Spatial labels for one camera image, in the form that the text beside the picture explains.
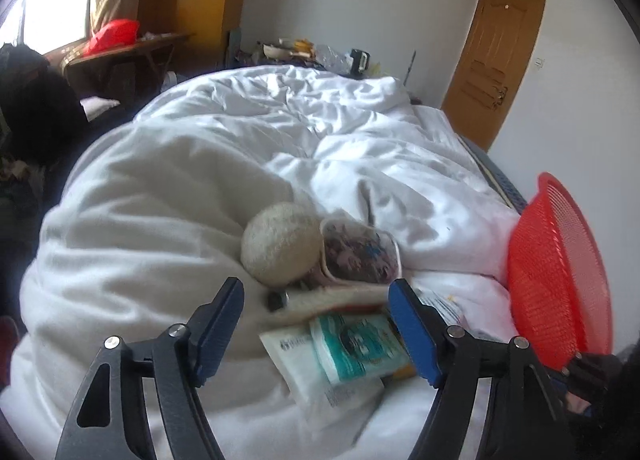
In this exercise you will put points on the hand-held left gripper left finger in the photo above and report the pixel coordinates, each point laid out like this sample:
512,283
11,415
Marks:
220,325

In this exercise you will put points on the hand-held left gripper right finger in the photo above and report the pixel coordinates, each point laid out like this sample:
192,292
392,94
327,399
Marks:
411,325

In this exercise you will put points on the teal tissue packet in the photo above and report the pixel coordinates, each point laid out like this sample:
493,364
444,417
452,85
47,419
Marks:
355,345

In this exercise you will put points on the cartoon printed pouch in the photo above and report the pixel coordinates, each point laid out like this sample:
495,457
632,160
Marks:
357,252

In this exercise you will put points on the white tissue packet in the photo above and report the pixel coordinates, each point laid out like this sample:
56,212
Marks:
300,370

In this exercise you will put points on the cream fluffy plush ball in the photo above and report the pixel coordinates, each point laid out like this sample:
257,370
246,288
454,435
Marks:
280,245

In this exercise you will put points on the red plastic mesh basket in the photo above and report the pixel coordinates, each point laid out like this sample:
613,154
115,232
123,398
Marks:
555,265

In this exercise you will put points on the white printed packet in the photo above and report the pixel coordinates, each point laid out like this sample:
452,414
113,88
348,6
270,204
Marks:
445,307

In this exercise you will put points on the small black object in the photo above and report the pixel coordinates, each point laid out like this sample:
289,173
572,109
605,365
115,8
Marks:
277,301

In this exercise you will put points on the white duvet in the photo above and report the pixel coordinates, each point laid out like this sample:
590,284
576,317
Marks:
200,164

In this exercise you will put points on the white folded cloth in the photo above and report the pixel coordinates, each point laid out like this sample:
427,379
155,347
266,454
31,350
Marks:
100,106

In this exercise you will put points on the thin black rod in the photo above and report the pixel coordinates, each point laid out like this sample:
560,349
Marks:
411,67

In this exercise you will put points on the black device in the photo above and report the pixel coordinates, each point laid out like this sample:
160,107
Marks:
359,61

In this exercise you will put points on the brown wooden door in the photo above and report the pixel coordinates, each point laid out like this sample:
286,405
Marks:
492,64

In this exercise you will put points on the white bowl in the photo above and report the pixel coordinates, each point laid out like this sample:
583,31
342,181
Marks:
277,50

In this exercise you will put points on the dark wooden desk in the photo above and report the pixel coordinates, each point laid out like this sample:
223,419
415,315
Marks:
120,59

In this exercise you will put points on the yellow item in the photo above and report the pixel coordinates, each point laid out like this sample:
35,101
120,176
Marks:
302,45

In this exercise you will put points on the red bag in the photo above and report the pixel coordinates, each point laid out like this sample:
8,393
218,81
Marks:
112,37

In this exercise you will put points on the bright window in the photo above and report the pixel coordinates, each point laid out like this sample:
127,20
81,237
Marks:
45,24

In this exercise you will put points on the grey bed frame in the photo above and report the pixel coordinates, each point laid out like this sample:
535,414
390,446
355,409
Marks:
500,174

